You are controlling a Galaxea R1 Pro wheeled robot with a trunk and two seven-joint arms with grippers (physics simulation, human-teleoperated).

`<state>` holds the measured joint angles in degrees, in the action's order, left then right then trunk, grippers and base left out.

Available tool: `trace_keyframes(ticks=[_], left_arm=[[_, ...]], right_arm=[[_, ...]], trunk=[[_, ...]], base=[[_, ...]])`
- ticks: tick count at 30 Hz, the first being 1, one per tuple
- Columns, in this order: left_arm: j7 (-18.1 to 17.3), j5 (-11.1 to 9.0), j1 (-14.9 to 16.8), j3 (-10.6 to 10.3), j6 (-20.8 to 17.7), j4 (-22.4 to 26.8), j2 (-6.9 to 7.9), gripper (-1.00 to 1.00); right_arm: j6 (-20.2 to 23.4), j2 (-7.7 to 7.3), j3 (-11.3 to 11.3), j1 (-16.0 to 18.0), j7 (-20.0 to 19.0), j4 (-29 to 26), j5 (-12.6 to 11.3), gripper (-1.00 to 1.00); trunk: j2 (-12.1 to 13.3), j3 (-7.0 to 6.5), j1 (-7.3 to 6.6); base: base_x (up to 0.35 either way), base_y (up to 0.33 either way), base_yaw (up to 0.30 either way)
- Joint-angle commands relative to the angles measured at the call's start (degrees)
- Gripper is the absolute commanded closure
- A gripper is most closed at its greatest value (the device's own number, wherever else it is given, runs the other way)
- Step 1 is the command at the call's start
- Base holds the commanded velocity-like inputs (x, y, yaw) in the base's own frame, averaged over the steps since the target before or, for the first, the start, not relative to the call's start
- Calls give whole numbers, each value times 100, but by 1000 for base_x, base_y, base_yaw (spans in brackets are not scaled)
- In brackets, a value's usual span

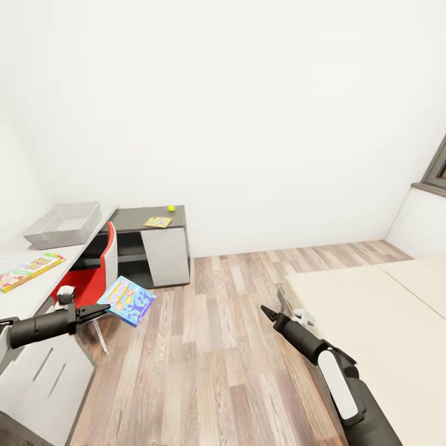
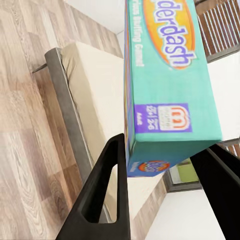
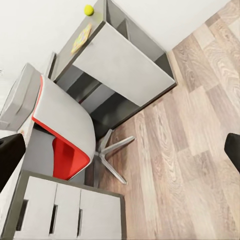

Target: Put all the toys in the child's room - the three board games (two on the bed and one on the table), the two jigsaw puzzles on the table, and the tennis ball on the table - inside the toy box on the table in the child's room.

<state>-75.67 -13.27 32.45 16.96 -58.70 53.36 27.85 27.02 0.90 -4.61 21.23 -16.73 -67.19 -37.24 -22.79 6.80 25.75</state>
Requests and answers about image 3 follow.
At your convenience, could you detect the jigsaw puzzle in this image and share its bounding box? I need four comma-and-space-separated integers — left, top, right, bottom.
70, 22, 92, 55

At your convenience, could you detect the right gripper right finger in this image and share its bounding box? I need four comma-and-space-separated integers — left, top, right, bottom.
224, 133, 240, 173

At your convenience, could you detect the tennis ball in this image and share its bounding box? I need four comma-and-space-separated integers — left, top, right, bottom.
84, 5, 94, 16

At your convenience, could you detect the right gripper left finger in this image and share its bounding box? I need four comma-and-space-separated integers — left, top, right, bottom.
0, 132, 27, 193

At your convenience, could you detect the toy box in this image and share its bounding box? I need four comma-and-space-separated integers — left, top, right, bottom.
0, 62, 42, 134

